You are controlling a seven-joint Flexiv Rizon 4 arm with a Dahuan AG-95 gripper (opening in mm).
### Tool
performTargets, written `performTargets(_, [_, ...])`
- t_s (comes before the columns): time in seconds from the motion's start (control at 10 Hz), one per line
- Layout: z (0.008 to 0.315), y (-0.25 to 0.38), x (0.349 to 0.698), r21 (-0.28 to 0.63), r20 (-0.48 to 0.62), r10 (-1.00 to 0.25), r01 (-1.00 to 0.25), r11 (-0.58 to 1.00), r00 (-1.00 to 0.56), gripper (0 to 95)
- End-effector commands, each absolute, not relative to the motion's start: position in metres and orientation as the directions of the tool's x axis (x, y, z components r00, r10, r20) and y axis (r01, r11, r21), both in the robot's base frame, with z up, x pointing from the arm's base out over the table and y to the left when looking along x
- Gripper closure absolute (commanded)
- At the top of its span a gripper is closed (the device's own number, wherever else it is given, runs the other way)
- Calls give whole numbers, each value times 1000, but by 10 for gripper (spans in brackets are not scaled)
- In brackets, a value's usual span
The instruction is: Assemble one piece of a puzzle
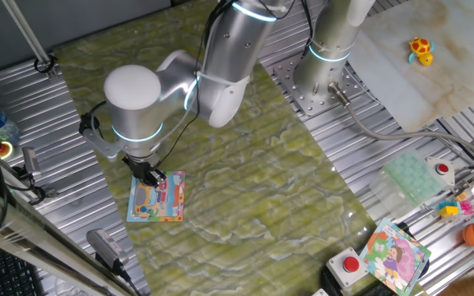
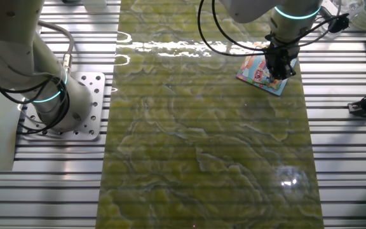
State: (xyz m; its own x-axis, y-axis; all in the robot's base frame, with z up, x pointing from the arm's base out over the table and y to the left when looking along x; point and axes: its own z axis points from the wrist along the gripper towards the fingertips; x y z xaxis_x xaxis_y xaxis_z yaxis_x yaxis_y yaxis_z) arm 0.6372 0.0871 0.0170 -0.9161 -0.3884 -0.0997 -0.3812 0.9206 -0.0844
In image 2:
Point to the bus picture puzzle board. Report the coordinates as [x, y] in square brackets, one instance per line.
[253, 70]

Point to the clear plastic cup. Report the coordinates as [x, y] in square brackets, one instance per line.
[353, 8]

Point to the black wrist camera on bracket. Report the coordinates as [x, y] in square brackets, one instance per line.
[337, 23]

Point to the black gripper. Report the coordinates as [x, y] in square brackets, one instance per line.
[278, 60]

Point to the colourful jigsaw puzzle piece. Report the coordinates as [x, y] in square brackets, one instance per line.
[260, 74]

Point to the green marble pattern mat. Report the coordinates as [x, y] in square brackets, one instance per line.
[186, 143]

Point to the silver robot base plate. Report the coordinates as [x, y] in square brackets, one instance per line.
[95, 95]

